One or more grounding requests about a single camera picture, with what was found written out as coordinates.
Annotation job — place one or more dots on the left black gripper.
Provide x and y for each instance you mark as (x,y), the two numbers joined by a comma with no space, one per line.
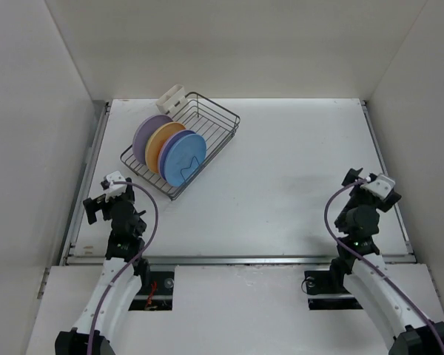
(92,205)

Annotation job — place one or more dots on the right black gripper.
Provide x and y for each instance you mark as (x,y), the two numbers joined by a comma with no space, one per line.
(383,205)

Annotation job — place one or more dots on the large purple plate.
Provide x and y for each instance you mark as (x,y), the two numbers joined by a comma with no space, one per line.
(144,132)

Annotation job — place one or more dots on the beige plate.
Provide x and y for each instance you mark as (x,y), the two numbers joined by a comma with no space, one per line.
(156,142)

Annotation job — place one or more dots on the blue plate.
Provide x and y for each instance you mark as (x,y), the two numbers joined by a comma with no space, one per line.
(184,158)

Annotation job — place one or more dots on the lilac plate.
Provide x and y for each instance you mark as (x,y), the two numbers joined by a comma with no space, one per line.
(167,146)

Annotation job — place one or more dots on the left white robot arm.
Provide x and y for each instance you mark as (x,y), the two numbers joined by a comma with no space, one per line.
(123,273)

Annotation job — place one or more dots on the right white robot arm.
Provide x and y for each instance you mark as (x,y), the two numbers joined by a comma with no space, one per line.
(361,270)

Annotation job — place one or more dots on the white cutlery holder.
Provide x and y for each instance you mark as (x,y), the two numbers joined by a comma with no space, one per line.
(172,100)

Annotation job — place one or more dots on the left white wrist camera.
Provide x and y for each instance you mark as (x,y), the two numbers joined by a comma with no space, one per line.
(114,185)

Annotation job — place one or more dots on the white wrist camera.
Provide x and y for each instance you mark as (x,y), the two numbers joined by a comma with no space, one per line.
(380,186)
(114,185)

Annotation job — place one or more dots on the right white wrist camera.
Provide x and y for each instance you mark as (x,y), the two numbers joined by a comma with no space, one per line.
(380,186)

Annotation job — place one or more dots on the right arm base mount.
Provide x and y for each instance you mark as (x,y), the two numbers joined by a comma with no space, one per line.
(324,295)

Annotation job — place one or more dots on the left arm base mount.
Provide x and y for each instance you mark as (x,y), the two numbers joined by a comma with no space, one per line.
(156,294)

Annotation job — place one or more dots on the dark wire dish rack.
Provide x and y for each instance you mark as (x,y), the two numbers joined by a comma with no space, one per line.
(216,124)

